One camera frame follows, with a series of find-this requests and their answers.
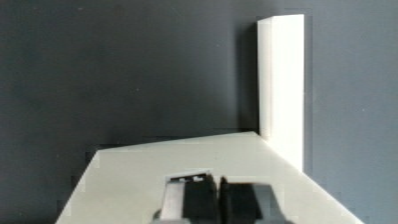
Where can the white cabinet top block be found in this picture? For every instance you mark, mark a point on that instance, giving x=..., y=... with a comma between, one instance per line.
x=118, y=194

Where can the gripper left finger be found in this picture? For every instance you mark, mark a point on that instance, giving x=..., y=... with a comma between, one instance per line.
x=189, y=204

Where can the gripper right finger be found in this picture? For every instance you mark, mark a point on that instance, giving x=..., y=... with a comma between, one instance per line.
x=248, y=204

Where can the white right fence block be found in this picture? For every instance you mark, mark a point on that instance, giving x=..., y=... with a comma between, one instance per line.
x=281, y=76

